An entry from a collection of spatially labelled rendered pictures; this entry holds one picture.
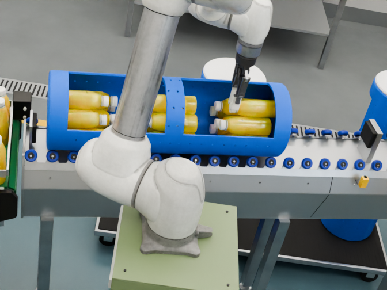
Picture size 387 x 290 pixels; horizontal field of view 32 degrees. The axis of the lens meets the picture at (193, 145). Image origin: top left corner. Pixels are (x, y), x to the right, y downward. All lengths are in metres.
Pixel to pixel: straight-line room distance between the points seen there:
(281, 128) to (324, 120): 2.27
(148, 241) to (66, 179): 0.58
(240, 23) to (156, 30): 0.54
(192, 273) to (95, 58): 3.04
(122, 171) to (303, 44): 3.81
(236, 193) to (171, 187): 0.79
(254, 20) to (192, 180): 0.66
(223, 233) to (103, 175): 0.44
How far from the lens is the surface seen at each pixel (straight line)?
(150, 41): 1.85
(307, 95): 4.96
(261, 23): 2.31
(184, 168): 1.92
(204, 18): 2.32
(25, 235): 3.52
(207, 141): 2.44
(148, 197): 1.94
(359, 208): 2.96
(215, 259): 2.07
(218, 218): 2.19
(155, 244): 2.04
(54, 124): 2.34
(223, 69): 2.97
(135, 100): 1.90
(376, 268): 3.60
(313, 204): 2.85
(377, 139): 2.80
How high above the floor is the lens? 2.56
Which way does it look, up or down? 38 degrees down
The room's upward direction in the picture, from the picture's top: 12 degrees clockwise
